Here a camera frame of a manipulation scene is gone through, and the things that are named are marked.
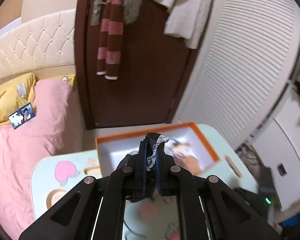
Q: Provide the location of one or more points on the dark brown wooden door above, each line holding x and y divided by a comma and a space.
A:
153, 74

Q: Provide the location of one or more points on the maroon pink striped scarf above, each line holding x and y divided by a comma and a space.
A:
110, 40

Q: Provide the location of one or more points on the white cabinet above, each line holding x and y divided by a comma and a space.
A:
278, 146

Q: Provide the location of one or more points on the smartphone on bed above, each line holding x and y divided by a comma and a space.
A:
22, 115

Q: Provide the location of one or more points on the pink duvet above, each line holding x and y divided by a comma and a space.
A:
55, 129

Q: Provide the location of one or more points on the beige plush toy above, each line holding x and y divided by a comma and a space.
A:
184, 156

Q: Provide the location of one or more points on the white louvred closet door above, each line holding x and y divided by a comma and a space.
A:
247, 55

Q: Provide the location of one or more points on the orange cardboard box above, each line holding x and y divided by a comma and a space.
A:
112, 149

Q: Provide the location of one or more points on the black lace-trimmed cloth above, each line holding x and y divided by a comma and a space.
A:
148, 175

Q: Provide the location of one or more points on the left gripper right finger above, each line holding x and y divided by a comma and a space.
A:
207, 207

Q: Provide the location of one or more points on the white knit sweater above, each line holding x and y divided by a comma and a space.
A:
187, 19

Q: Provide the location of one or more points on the yellow pillow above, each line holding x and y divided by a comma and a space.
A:
16, 94

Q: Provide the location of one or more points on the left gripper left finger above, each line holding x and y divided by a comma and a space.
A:
94, 208

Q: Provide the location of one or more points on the cream tufted headboard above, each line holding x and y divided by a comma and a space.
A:
43, 46

